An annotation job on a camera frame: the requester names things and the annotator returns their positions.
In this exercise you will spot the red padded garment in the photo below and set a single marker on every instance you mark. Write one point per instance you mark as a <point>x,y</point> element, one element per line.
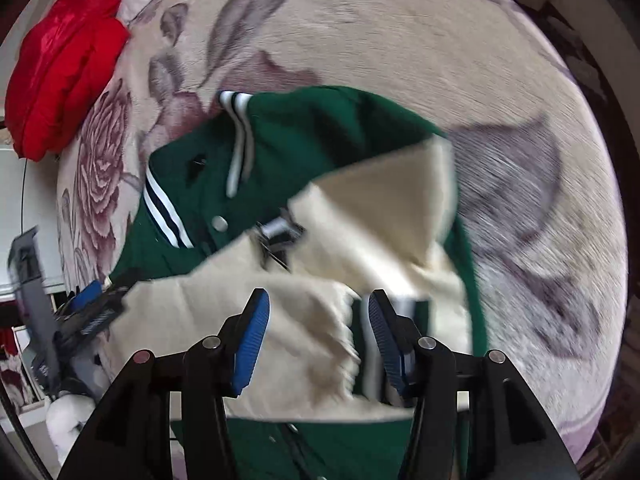
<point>65,70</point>

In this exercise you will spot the floral plush blanket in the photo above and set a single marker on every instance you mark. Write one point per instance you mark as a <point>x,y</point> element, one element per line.
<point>425,35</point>

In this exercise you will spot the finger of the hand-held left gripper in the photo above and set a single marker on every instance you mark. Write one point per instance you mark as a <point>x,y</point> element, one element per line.
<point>87,296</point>

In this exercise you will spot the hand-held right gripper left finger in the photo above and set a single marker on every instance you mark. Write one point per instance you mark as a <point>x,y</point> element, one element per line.
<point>252,340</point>

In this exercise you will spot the person's left hand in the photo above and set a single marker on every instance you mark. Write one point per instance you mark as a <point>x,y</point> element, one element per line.
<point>67,425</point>

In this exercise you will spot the green varsity jacket cream sleeves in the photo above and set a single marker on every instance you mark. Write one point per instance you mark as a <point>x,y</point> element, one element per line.
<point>350,125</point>

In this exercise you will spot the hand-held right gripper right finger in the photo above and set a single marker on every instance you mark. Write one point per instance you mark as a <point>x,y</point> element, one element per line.
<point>382,340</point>

